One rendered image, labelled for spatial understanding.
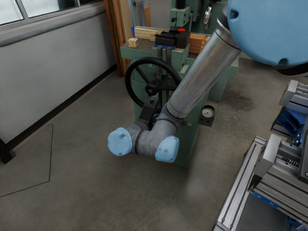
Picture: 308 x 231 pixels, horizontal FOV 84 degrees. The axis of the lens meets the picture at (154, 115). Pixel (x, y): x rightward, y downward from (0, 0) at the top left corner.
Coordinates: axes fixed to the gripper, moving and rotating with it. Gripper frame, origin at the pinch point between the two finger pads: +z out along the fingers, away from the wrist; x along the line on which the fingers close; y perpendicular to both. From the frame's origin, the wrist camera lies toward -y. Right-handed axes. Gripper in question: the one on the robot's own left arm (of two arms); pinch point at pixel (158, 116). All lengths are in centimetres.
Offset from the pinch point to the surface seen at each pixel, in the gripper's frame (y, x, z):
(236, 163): 39, 53, 73
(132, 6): -70, -64, 71
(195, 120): 3.7, 14.9, 29.4
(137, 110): 8.2, -24.6, 32.0
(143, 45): -32.3, -21.8, 17.2
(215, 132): 24, 32, 99
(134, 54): -26.0, -23.5, 12.3
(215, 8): -58, 10, 30
